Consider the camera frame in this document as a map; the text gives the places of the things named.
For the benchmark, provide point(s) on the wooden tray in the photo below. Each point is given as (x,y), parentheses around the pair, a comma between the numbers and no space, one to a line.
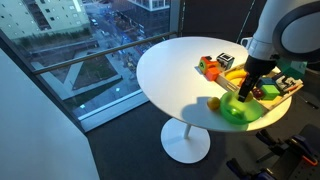
(234,85)

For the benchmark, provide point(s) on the white round table base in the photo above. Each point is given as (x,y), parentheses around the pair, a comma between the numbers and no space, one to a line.
(183,142)

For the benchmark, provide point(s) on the teal block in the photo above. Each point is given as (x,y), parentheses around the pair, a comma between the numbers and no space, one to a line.
(265,81)

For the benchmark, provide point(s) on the black white teal cube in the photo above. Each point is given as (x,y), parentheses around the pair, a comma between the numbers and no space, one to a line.
(225,61)

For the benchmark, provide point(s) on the orange black clamp lower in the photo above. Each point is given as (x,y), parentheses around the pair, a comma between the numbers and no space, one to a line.
(242,174)

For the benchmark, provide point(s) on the yellow toy lemon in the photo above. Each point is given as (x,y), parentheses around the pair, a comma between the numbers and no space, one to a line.
(249,97)

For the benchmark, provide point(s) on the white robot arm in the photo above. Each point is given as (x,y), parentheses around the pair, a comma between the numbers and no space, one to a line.
(288,29)

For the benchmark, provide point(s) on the toy banana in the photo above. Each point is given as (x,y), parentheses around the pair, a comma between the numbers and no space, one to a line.
(236,74)

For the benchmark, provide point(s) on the small orange block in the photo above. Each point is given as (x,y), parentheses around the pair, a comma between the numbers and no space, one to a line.
(212,73)

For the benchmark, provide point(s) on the green plastic bowl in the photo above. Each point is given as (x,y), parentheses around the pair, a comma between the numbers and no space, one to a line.
(239,113)

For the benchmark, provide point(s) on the green block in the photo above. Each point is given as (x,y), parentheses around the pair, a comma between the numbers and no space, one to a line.
(270,91)

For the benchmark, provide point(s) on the orange green red cube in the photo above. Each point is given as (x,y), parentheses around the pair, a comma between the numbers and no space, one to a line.
(205,63)

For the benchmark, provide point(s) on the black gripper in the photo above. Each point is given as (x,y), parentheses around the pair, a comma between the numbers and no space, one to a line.
(255,68)

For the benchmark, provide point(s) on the dark plum toy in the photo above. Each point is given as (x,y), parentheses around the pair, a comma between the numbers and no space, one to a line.
(258,93)

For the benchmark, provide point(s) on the window handrail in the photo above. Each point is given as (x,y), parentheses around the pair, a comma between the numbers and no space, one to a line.
(100,53)

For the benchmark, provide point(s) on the orange black clamp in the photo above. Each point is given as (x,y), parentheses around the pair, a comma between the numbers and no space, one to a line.
(300,144)
(242,174)

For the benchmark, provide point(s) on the orange black clamp upper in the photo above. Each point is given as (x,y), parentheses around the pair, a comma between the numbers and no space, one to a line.
(300,144)

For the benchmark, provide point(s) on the yellow orange toy fruit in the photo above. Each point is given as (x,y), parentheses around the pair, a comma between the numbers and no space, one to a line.
(213,103)

